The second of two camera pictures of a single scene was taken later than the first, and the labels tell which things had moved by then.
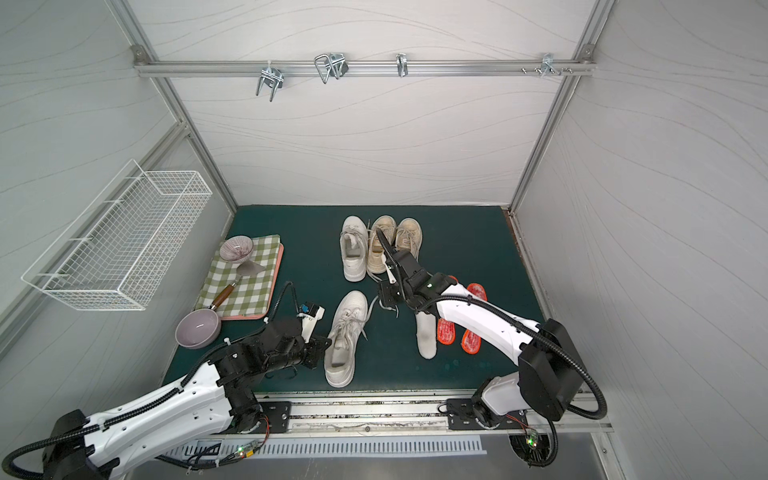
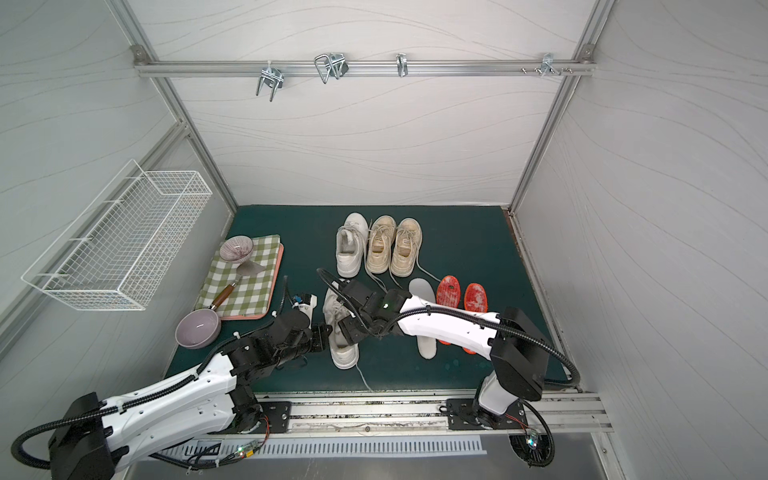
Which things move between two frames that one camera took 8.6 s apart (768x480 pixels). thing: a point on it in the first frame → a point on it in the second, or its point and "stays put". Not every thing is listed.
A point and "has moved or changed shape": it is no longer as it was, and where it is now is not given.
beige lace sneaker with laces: (409, 236) stays put
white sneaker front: (354, 248) stays put
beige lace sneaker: (388, 227) stays put
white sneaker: (349, 320) has moved or changed shape
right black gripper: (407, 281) → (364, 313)
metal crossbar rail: (362, 68) stays put
